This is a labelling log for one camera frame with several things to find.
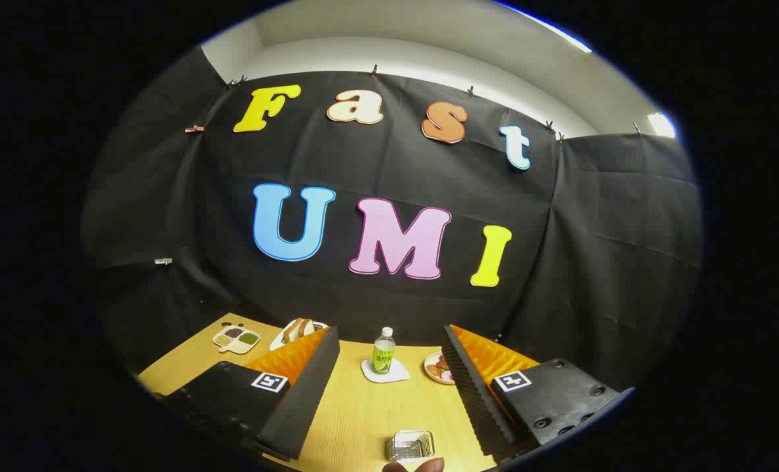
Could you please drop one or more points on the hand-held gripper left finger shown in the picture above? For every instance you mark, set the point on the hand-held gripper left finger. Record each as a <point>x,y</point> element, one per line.
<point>301,400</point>

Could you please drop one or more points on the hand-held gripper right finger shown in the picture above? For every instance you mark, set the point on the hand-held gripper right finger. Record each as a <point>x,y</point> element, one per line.
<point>475,406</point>

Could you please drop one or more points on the oval plate of food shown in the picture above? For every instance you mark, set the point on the oval plate of food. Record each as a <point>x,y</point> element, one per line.
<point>434,370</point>

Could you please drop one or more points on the white toaster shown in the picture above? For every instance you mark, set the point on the white toaster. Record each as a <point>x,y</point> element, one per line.
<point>278,343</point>

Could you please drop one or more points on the large bread slice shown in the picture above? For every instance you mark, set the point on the large bread slice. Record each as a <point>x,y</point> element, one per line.
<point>292,330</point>

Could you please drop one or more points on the small bread slice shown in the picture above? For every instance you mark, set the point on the small bread slice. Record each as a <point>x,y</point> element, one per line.
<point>308,328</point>

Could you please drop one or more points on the white square coaster tray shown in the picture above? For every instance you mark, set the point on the white square coaster tray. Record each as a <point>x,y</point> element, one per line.
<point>399,375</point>

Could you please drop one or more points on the white divided seasoning dish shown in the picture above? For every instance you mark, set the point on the white divided seasoning dish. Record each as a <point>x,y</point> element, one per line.
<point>235,338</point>

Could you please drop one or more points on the green label drink bottle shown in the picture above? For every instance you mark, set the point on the green label drink bottle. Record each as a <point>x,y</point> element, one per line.
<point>383,354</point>

